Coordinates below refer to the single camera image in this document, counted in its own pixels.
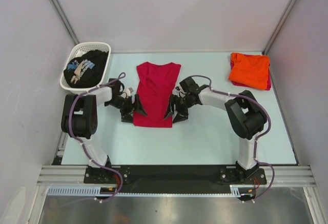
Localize aluminium frame rail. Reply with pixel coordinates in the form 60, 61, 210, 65
37, 165, 316, 187

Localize red polo shirt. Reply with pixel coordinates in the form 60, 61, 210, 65
133, 62, 181, 128

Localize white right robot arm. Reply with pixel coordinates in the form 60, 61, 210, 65
163, 75, 271, 184

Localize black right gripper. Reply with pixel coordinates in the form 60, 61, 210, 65
163, 94, 194, 124

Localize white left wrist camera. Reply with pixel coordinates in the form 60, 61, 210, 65
121, 87, 134, 98

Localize white plastic laundry basket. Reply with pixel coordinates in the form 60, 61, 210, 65
59, 42, 111, 94

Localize black printed t shirt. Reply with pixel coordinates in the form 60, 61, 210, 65
64, 50, 109, 89

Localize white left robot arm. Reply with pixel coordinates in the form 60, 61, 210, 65
61, 78, 147, 184

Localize grey slotted cable duct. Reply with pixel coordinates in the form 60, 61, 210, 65
48, 186, 116, 196

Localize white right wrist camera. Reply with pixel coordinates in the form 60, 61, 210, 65
173, 86, 184, 96

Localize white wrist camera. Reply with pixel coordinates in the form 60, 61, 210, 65
121, 87, 134, 98
173, 86, 184, 96

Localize folded orange t shirt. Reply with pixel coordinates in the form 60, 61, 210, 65
228, 52, 271, 90

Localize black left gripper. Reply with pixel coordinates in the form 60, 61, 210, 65
106, 94, 147, 124

